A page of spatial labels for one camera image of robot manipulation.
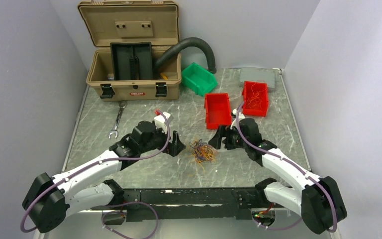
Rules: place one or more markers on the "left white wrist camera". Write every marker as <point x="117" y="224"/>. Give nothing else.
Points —
<point x="162" y="120"/>

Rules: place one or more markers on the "right red plastic bin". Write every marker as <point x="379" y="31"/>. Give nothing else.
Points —
<point x="255" y="97"/>

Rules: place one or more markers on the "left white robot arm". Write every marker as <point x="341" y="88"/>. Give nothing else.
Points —
<point x="51" y="199"/>

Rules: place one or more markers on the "tan plastic toolbox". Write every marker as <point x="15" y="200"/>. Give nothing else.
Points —
<point x="129" y="36"/>

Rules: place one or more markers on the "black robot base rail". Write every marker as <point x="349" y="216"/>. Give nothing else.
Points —
<point x="241" y="203"/>

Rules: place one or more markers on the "green plastic bin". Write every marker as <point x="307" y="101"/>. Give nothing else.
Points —
<point x="198" y="79"/>

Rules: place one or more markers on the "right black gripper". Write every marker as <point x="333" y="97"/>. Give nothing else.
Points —
<point x="216" y="141"/>

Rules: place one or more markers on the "red plastic bin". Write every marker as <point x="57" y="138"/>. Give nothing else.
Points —
<point x="255" y="97"/>
<point x="217" y="110"/>

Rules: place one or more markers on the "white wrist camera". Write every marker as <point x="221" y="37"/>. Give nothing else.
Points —
<point x="236" y="117"/>
<point x="162" y="120"/>

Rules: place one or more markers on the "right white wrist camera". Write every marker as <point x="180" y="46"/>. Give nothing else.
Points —
<point x="236" y="117"/>

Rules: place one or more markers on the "silver combination wrench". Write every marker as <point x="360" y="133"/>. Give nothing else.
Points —
<point x="113" y="133"/>

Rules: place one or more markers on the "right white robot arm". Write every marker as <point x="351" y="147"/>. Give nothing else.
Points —
<point x="317" y="200"/>

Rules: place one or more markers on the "left red plastic bin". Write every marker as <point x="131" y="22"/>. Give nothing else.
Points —
<point x="217" y="110"/>

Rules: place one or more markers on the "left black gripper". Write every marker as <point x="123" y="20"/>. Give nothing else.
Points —
<point x="176" y="146"/>

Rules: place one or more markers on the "black toolbox tray insert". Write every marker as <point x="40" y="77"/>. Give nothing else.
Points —
<point x="132" y="61"/>

